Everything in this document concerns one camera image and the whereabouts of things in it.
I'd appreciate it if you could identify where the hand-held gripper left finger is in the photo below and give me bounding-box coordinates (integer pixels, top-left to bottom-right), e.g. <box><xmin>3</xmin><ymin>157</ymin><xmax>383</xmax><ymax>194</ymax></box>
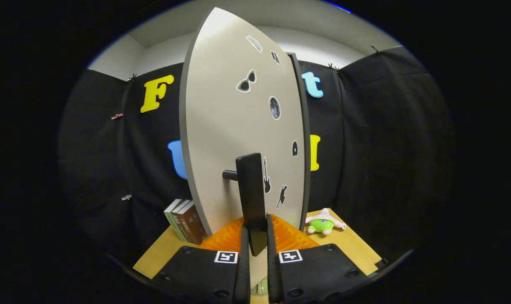
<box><xmin>149</xmin><ymin>217</ymin><xmax>252</xmax><ymax>304</ymax></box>

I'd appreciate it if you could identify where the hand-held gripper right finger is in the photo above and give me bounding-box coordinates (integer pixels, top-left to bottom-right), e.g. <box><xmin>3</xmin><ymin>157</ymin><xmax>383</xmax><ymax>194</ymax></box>
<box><xmin>266</xmin><ymin>214</ymin><xmax>369</xmax><ymax>304</ymax></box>

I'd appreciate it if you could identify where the green pink plush toy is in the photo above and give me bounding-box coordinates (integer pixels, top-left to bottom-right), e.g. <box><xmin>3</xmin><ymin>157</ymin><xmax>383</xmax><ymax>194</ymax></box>
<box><xmin>305</xmin><ymin>208</ymin><xmax>347</xmax><ymax>235</ymax></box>

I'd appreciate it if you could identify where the brown book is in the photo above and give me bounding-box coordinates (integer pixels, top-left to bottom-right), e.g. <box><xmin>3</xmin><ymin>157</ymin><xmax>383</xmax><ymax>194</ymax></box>
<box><xmin>180</xmin><ymin>202</ymin><xmax>208</xmax><ymax>245</ymax></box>

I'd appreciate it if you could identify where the black backdrop cloth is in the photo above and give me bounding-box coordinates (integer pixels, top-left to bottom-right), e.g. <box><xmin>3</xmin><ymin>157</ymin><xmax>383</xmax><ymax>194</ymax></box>
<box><xmin>57</xmin><ymin>46</ymin><xmax>457</xmax><ymax>275</ymax></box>

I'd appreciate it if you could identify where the dark grey cabinet body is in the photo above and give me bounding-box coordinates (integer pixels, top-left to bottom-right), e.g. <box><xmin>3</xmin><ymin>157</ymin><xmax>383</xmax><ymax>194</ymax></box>
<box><xmin>287</xmin><ymin>53</ymin><xmax>312</xmax><ymax>231</ymax></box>

